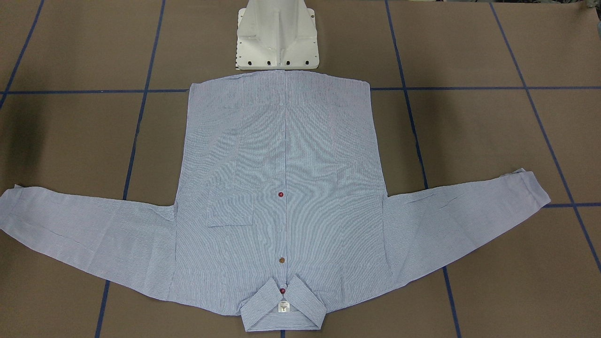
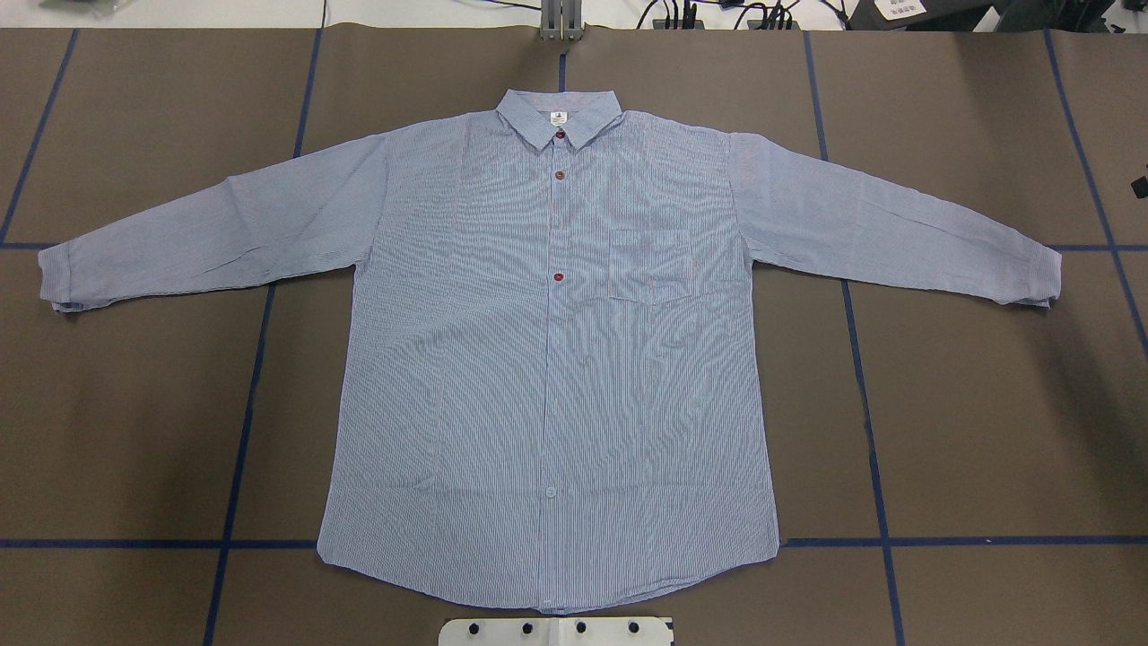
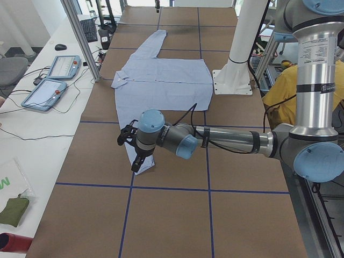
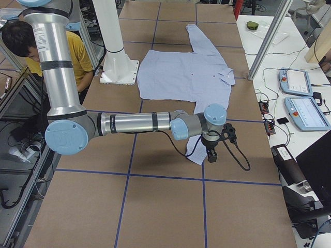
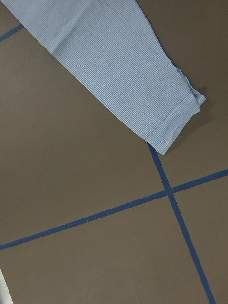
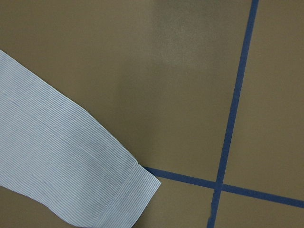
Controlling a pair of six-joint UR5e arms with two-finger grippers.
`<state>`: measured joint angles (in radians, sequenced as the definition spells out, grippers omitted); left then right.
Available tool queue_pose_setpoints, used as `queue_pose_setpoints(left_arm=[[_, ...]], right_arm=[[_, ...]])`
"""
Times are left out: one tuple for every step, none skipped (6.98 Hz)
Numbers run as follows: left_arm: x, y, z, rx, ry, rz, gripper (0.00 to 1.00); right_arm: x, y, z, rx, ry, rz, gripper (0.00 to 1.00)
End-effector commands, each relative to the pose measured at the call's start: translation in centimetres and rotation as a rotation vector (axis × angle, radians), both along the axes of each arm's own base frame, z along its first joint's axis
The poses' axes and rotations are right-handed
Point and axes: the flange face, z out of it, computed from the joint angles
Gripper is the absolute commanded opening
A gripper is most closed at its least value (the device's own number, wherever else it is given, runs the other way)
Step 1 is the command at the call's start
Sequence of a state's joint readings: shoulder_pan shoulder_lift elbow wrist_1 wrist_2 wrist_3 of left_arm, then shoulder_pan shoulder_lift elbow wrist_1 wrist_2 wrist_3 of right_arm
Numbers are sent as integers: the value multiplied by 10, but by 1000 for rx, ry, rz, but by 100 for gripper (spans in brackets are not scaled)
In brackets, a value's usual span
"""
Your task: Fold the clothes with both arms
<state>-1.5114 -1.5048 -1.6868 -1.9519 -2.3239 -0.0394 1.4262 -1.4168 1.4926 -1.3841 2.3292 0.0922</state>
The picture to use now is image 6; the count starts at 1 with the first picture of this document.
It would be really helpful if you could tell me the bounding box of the blue striped button shirt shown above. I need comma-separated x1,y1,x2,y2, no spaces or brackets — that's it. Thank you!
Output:
0,52,161,228

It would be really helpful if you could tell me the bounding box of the brown paper table mat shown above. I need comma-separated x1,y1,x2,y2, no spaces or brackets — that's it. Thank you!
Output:
0,0,304,228

